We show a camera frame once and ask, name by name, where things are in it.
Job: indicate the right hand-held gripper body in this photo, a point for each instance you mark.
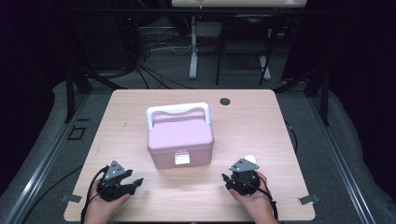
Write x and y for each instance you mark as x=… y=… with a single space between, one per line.
x=244 y=182

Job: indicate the white-capped small bottle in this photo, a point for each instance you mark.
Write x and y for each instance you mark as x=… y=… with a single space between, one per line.
x=251 y=158

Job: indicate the black chair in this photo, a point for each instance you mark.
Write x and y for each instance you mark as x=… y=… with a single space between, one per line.
x=246 y=34

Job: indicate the pink storage box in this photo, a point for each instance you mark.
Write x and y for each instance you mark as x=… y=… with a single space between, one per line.
x=180 y=137

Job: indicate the white desk leg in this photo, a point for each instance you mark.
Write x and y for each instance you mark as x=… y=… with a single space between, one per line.
x=264 y=67
x=193 y=56

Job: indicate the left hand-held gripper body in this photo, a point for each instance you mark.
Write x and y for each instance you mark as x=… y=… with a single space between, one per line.
x=112 y=174

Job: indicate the aluminium floor rail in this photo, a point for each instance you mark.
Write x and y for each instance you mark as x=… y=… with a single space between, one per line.
x=40 y=169
x=341 y=161

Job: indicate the black round table grommet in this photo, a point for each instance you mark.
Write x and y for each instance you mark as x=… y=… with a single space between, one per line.
x=224 y=101

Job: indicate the metal table clip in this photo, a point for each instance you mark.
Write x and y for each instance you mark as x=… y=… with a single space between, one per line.
x=308 y=199
x=72 y=198

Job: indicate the white background desk top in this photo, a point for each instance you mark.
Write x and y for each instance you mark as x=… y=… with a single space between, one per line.
x=243 y=2

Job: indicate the black frame post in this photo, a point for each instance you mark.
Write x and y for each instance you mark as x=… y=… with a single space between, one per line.
x=325 y=99
x=69 y=96

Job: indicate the person's left hand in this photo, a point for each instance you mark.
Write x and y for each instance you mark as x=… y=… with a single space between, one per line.
x=101 y=210

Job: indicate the person's right hand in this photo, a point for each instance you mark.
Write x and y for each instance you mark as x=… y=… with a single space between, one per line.
x=260 y=207

